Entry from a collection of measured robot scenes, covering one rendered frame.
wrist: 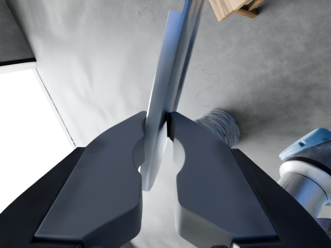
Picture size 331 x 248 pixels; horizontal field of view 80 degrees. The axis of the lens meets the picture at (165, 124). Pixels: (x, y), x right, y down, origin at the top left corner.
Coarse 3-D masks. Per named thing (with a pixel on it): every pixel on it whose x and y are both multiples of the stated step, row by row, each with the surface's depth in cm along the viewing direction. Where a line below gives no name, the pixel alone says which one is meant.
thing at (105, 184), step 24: (144, 120) 11; (96, 144) 9; (120, 144) 9; (96, 168) 7; (120, 168) 7; (72, 192) 6; (96, 192) 6; (120, 192) 6; (48, 216) 6; (72, 216) 6; (96, 216) 6; (120, 216) 6; (48, 240) 5; (72, 240) 5; (96, 240) 6; (120, 240) 6
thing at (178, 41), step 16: (192, 0) 9; (176, 16) 8; (192, 16) 11; (176, 32) 8; (192, 32) 26; (160, 48) 9; (176, 48) 9; (192, 48) 28; (160, 64) 9; (176, 64) 10; (160, 80) 9; (176, 80) 13; (160, 96) 9; (176, 96) 28; (160, 112) 10; (144, 128) 10; (160, 128) 11; (144, 144) 11; (160, 144) 14; (160, 160) 23; (144, 176) 13
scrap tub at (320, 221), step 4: (316, 220) 112; (320, 220) 110; (324, 220) 108; (328, 220) 107; (320, 224) 107; (324, 224) 106; (328, 224) 105; (324, 228) 104; (328, 228) 103; (328, 232) 101
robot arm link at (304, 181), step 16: (320, 128) 44; (304, 144) 42; (320, 144) 41; (288, 160) 43; (304, 160) 40; (320, 160) 39; (288, 176) 41; (304, 176) 39; (320, 176) 38; (288, 192) 38; (304, 192) 37; (320, 192) 37; (304, 208) 36; (320, 208) 37
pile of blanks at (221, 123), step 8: (208, 112) 131; (216, 112) 128; (224, 112) 128; (200, 120) 120; (208, 120) 119; (216, 120) 119; (224, 120) 121; (232, 120) 126; (208, 128) 113; (216, 128) 114; (224, 128) 118; (232, 128) 121; (224, 136) 116; (232, 136) 122; (232, 144) 123
